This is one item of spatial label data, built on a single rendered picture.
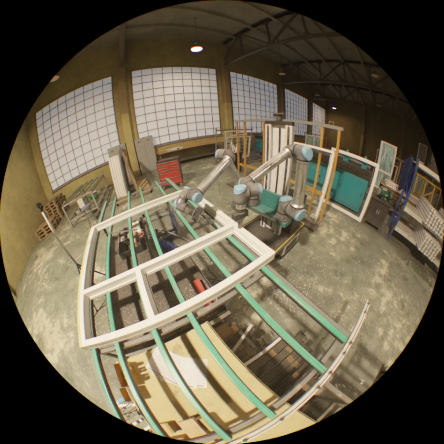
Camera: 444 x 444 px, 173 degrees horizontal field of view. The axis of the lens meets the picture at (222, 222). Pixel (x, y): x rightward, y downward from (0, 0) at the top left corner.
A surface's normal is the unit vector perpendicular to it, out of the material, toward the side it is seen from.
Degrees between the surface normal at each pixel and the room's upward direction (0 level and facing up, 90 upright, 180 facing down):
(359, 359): 0
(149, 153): 90
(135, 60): 90
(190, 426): 0
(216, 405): 0
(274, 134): 90
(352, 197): 90
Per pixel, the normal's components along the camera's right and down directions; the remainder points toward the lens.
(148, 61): 0.55, 0.47
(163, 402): -0.07, -0.80
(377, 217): -0.83, 0.37
